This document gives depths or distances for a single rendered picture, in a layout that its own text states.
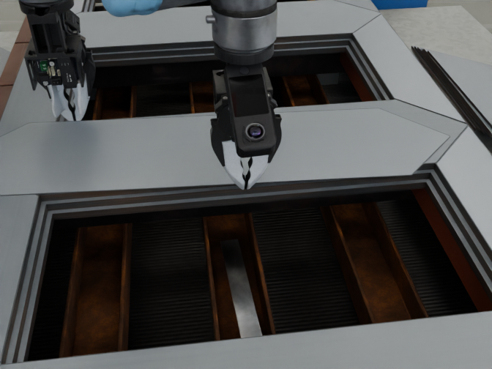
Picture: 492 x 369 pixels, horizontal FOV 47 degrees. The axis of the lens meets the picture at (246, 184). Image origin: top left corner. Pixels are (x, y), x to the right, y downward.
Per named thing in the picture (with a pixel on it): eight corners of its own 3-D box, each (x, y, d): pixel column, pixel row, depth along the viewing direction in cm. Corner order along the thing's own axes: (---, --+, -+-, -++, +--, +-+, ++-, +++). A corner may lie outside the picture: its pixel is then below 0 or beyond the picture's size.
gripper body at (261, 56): (266, 105, 79) (269, 22, 71) (277, 140, 72) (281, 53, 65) (211, 109, 78) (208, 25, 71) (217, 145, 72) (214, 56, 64)
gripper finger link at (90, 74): (68, 98, 89) (56, 47, 83) (69, 92, 90) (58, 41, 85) (99, 96, 89) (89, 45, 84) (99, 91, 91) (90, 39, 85)
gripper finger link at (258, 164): (262, 166, 83) (263, 112, 78) (269, 192, 79) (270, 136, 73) (241, 168, 83) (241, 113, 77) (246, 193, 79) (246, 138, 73)
